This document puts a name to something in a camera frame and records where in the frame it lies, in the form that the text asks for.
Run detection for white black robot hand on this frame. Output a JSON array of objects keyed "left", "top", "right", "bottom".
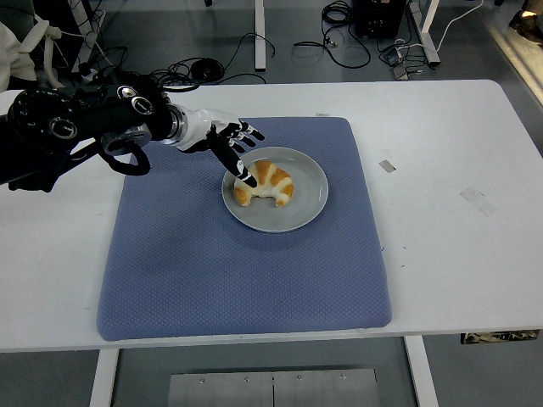
[{"left": 176, "top": 108, "right": 266, "bottom": 190}]

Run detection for orange white croissant bread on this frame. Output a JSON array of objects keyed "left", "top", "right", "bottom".
[{"left": 233, "top": 159, "right": 295, "bottom": 209}]

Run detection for black round disc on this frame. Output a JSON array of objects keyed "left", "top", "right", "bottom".
[{"left": 189, "top": 59, "right": 225, "bottom": 81}]

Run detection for white power strip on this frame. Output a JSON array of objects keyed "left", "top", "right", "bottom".
[{"left": 78, "top": 62, "right": 105, "bottom": 81}]

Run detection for grey round plate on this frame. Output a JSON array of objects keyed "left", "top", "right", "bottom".
[{"left": 221, "top": 146, "right": 330, "bottom": 234}]

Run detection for blue quilted mat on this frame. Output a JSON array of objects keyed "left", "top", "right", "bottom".
[{"left": 96, "top": 116, "right": 392, "bottom": 343}]

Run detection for white fabric bundle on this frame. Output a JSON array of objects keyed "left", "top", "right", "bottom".
[{"left": 0, "top": 14, "right": 64, "bottom": 91}]

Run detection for grey power adapter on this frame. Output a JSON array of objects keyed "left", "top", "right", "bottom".
[{"left": 379, "top": 46, "right": 406, "bottom": 68}]

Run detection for black equipment box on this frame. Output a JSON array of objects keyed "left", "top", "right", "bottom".
[{"left": 354, "top": 0, "right": 403, "bottom": 40}]

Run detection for white desk leg with foot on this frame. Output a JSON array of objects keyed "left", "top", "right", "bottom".
[{"left": 406, "top": 0, "right": 442, "bottom": 66}]

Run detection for white table leg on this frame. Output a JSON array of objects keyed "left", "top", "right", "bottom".
[
  {"left": 87, "top": 348, "right": 120, "bottom": 407},
  {"left": 403, "top": 337, "right": 440, "bottom": 407}
]

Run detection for person's foot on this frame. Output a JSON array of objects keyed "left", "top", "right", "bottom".
[{"left": 508, "top": 8, "right": 543, "bottom": 45}]

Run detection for dark mottled panel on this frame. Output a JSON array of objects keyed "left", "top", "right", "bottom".
[{"left": 461, "top": 330, "right": 540, "bottom": 345}]

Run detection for black cable tangle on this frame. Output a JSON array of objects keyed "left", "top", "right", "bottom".
[{"left": 97, "top": 44, "right": 268, "bottom": 89}]

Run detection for black looped cable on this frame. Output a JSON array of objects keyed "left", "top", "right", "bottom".
[{"left": 220, "top": 32, "right": 277, "bottom": 81}]

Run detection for white desk leg post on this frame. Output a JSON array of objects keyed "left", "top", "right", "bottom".
[{"left": 253, "top": 0, "right": 268, "bottom": 71}]

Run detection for black coiled cable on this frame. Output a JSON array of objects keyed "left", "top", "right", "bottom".
[{"left": 292, "top": 0, "right": 372, "bottom": 69}]

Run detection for white cable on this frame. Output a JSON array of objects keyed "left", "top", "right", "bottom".
[{"left": 394, "top": 0, "right": 484, "bottom": 52}]

